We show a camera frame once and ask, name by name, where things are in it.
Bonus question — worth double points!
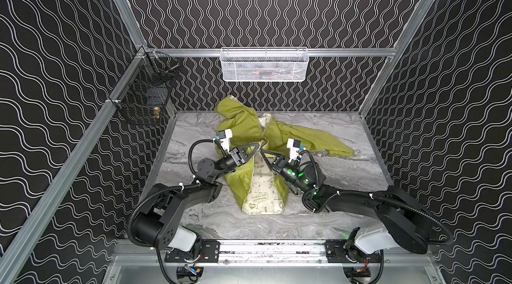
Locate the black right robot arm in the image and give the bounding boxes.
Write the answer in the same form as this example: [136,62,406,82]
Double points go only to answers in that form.
[260,150,455,254]

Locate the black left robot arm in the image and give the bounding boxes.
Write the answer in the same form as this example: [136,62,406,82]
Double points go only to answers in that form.
[127,143,260,252]

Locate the white wire mesh basket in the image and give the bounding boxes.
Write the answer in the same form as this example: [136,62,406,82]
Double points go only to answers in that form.
[219,47,309,82]

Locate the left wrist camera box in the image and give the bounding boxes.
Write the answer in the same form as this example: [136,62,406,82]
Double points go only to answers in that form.
[215,129,233,152]

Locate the lime green printed jacket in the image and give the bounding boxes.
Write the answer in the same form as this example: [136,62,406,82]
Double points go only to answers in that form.
[215,96,355,215]

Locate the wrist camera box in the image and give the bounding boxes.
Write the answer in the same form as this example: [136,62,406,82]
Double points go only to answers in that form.
[215,129,233,152]
[286,138,305,162]

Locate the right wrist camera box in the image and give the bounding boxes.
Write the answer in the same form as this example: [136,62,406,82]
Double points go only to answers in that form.
[286,138,305,162]

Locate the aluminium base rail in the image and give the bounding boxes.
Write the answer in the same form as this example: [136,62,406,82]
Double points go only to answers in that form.
[164,239,381,266]

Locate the black wire basket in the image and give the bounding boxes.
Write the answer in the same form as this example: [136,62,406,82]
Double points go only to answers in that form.
[115,52,181,127]

